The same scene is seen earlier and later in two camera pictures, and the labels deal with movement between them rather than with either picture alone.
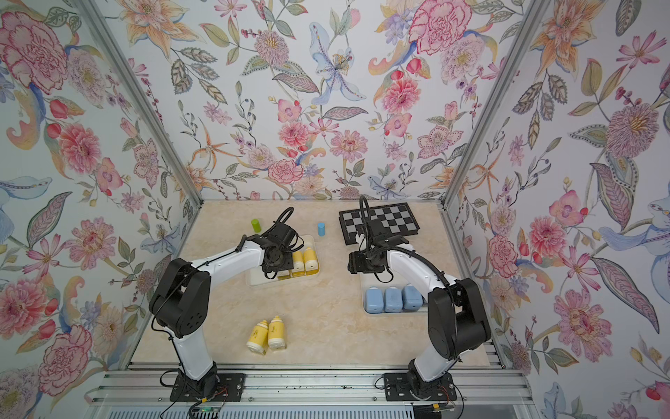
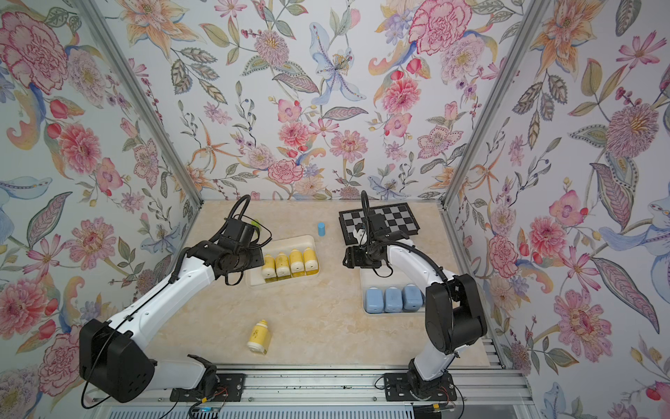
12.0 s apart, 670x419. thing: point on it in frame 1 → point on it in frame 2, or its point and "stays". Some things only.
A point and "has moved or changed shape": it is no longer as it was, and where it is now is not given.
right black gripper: [356, 259] stays
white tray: [256, 277] stays
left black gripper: [288, 251] → [259, 256]
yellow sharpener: [276, 333] has moved or changed shape
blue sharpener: [412, 300] stays
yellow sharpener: [258, 338] stays
